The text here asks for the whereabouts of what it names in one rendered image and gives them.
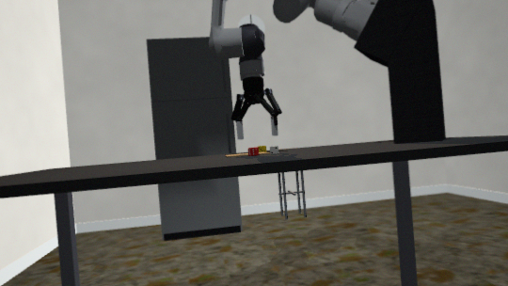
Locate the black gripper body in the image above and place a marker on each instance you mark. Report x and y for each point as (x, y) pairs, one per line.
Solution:
(253, 85)

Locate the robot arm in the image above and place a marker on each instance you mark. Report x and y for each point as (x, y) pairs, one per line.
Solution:
(347, 16)

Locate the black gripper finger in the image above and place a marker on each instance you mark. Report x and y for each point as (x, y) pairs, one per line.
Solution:
(273, 112)
(239, 113)

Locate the red die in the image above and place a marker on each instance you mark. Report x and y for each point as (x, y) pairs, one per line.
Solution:
(253, 151)

